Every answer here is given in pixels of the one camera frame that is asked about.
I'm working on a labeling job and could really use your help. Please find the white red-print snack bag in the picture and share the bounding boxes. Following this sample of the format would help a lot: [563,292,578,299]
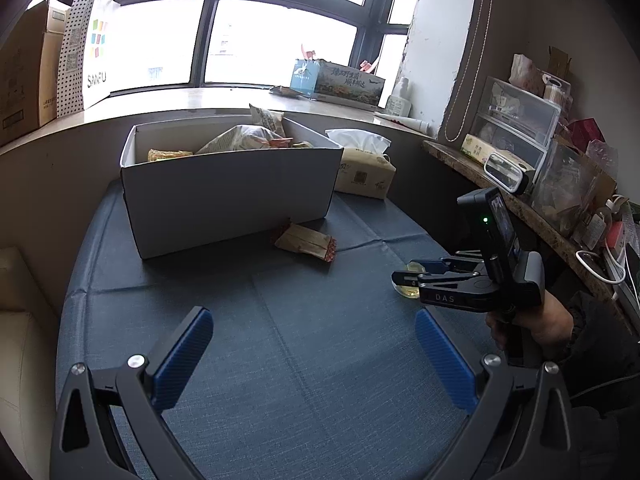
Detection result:
[196,125,293,155]

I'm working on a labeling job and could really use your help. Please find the person's right hand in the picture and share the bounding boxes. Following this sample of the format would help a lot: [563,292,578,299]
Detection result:
[485,290,575,350]

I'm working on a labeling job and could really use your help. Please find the white small mirror case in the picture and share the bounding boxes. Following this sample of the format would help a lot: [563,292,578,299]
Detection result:
[483,152,534,195]

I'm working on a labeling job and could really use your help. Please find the clear storage bin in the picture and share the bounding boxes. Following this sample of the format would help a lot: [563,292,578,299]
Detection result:
[530,138,617,238]

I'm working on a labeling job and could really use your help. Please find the beige tissue pack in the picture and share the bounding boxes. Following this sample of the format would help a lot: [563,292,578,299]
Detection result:
[326,128,396,200]

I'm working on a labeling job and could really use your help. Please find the green-white carton on shelf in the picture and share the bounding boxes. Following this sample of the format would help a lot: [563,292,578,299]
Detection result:
[459,133,536,174]

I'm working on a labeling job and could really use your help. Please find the brown paper snack packet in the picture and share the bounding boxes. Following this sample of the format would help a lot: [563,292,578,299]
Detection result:
[274,223,336,263]

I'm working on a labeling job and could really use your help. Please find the white tube on sill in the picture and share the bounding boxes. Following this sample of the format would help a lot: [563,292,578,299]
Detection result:
[374,112,433,136]

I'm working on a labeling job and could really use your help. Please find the clear plastic drawer unit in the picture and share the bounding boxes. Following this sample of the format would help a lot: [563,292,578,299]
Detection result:
[470,77,561,171]

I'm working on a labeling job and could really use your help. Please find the white bottle on sill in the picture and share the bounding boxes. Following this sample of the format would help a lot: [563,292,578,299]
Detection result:
[385,77,412,117]

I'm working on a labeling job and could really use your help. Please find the white cardboard snack box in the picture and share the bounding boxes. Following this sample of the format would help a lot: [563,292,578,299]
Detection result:
[119,115,343,259]

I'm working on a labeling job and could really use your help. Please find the blue printed tissue box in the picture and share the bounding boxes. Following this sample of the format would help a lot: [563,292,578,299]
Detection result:
[288,53,386,106]

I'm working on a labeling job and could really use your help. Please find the beige tall biscuit bag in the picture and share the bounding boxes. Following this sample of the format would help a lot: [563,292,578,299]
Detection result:
[250,105,285,138]

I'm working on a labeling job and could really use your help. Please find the yellow purple-print snack bag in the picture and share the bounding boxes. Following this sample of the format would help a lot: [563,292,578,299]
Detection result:
[146,148,193,162]

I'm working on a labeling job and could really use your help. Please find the flat wrapper on sill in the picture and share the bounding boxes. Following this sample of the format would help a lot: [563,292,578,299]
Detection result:
[269,86,305,99]

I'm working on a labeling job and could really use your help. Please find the brown cardboard box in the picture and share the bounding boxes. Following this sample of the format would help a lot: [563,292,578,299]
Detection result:
[1,0,70,145]

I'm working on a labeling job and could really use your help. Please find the white Sanfu shopping bag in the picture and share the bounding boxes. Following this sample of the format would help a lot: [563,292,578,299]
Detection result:
[55,0,119,118]

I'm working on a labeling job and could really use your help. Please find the white charging cable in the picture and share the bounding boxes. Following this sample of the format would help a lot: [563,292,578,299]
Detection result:
[574,194,640,306]

